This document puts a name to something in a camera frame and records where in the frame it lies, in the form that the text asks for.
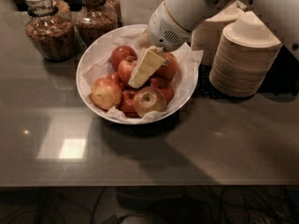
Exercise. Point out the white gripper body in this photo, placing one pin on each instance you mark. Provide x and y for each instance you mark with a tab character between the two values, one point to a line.
163	28

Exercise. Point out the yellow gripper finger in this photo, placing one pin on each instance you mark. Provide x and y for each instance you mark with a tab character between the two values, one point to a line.
143	41
149	61

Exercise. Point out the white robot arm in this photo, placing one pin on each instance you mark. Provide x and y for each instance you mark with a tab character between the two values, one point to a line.
281	17

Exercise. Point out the red apple with sticker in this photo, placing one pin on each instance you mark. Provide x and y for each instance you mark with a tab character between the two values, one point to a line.
168	71

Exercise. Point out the yellow-red apple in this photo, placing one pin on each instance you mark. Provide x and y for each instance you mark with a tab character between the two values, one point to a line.
149	99
105	93

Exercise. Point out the white bowl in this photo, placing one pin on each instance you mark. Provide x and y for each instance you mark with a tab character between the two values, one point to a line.
102	48

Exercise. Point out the small red apple left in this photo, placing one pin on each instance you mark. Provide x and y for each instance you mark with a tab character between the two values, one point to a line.
114	76

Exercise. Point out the dark red apple bottom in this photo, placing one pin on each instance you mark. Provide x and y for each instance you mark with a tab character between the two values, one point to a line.
127	104

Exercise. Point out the yellow-red apple front left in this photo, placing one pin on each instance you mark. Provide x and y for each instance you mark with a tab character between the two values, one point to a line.
105	93

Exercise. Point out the white paper liner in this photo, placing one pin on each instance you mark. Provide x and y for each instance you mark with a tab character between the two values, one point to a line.
187	75

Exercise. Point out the white napkin holder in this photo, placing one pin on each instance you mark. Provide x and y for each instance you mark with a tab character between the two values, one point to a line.
137	11

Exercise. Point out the rear stack of paper bowls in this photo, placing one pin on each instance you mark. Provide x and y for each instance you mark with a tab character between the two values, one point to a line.
206	37

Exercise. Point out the stack of paper bowls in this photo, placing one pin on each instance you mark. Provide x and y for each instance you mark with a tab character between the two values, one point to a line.
206	37
245	54

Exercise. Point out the glass jar of granola right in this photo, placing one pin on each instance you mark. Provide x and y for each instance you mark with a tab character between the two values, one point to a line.
96	18

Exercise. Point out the glass jar of granola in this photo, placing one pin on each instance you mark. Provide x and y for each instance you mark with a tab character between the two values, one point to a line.
51	31
96	18

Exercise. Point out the front stack of paper bowls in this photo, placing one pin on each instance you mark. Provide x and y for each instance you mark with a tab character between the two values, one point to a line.
245	54

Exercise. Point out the glass jar of granola left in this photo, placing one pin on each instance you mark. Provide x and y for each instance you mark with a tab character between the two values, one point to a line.
51	31

